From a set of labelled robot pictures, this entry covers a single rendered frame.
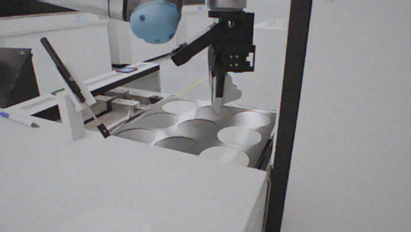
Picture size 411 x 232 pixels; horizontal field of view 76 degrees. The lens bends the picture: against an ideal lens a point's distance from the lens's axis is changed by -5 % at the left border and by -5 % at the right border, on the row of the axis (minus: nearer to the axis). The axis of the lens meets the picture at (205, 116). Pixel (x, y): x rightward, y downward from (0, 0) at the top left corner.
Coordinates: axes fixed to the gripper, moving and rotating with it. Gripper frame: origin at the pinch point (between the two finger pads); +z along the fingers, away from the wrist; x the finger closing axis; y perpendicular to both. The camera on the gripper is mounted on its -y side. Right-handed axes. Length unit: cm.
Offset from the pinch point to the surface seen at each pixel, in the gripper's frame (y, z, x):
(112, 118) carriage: -24.9, 9.2, 20.4
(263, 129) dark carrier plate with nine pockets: 12.6, 7.2, 2.1
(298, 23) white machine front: 4.0, -19.6, -24.6
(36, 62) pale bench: -155, 46, 304
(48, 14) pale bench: -147, -7, 354
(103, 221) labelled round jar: -16.2, -8.7, -39.8
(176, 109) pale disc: -6.8, 7.2, 18.8
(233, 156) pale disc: 2.1, 7.2, -8.2
